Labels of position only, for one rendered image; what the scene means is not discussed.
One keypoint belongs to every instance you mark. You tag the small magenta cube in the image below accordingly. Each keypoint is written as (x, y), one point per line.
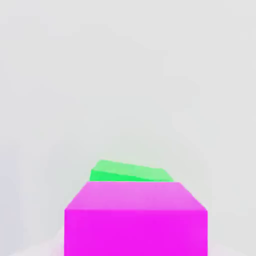
(136, 224)

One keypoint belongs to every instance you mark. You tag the small green cube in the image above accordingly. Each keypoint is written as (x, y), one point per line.
(124, 172)

